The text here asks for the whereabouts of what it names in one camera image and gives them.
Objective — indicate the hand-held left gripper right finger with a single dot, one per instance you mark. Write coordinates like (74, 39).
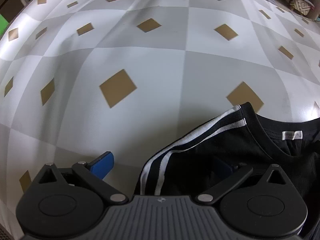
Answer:
(222, 166)

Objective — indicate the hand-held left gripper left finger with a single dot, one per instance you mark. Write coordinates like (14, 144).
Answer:
(102, 165)

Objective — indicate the black t-shirt red print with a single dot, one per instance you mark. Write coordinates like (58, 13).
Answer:
(225, 142)

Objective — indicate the grey checkered tablecloth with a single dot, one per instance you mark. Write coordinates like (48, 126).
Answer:
(150, 67)

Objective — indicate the green stool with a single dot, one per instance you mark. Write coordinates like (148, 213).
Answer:
(3, 25)

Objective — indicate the patterned woven basket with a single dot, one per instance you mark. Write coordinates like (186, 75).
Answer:
(300, 3)

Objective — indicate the grey top wooden cabinet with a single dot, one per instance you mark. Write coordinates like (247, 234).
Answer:
(10, 5)

